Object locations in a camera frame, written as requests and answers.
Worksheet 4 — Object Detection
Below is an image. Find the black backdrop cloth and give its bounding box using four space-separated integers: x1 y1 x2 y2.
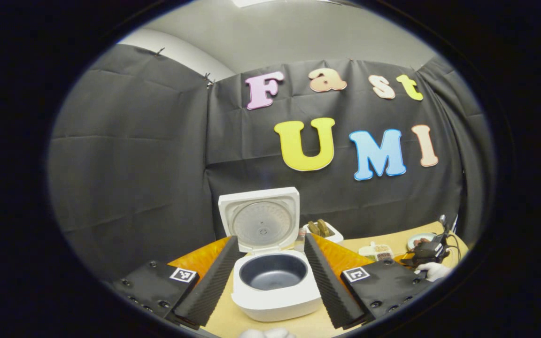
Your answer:
47 45 494 280

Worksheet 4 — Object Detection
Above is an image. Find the white toaster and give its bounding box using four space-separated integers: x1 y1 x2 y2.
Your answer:
302 221 344 245

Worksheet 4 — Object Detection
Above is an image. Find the pale green plate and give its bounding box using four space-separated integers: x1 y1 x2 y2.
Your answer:
407 232 438 252

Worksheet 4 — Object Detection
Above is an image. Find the ceiling light panel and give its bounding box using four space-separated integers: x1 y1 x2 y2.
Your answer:
231 0 327 8

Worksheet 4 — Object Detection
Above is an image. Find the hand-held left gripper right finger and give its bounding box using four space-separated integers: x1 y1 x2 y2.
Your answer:
303 232 433 329

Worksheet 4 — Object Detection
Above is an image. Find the white rice cooker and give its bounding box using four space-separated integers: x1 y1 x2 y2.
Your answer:
218 187 323 323

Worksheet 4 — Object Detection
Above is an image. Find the white divided grain tray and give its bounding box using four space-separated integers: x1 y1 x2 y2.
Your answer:
359 242 394 262

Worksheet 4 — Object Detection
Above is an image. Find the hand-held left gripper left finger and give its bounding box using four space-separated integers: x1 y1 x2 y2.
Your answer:
111 235 242 330

